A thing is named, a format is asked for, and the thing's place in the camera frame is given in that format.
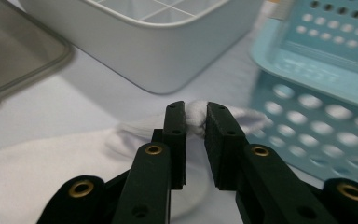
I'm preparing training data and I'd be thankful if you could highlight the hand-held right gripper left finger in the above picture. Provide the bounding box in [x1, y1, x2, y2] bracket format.
[111, 100, 187, 224]

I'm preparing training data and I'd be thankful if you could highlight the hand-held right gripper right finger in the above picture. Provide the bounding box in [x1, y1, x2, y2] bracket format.
[204, 101, 339, 224]

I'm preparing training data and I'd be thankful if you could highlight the white sock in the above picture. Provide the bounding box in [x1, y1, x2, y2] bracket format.
[0, 99, 269, 224]

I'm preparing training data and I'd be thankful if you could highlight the light blue perforated basket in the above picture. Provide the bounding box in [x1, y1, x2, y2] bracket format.
[247, 0, 358, 192]

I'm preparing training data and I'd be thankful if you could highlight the white divided storage box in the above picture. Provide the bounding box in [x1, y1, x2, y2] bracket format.
[18, 0, 265, 95]

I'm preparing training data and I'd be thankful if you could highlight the translucent grey box lid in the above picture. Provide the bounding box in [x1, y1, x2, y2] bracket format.
[0, 0, 74, 115]

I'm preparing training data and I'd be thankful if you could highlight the white table cover sheet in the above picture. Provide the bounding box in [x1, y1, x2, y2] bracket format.
[0, 0, 358, 224]

